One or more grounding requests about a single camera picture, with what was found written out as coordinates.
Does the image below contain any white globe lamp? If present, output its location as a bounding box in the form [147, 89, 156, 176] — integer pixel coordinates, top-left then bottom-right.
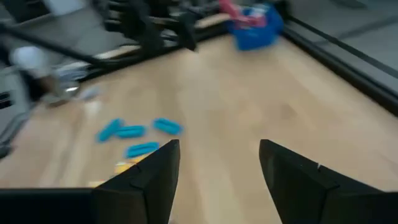
[9, 45, 81, 108]

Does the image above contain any blue eraser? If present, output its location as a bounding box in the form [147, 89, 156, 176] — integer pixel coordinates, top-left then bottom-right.
[152, 117, 184, 136]
[95, 118, 125, 143]
[124, 141, 160, 159]
[114, 124, 147, 139]

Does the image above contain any pink-handled metal hole punch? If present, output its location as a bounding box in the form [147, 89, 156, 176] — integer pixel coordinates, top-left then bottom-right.
[218, 0, 244, 20]
[233, 12, 268, 29]

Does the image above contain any black aluminium table frame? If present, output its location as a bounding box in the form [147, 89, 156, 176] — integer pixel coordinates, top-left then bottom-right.
[0, 12, 398, 118]

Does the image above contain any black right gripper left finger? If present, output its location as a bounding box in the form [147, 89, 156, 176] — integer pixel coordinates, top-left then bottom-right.
[91, 139, 181, 224]

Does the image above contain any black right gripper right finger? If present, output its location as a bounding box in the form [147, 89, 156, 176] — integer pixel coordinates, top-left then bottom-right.
[259, 139, 386, 224]

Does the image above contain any blue plastic bin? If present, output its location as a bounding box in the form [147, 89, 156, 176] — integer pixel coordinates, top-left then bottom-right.
[226, 4, 284, 51]

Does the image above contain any yellow snack packet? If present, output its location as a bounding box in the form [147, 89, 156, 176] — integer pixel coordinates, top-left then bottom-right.
[113, 155, 150, 174]

